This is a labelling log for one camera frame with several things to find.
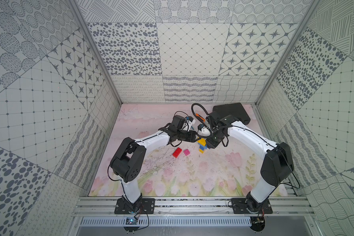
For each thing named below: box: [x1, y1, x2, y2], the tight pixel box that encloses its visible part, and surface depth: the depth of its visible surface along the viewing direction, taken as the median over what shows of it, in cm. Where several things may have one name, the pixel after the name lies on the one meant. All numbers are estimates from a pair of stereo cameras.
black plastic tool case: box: [212, 102, 251, 125], surface depth 113 cm
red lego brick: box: [172, 147, 183, 159], surface depth 95 cm
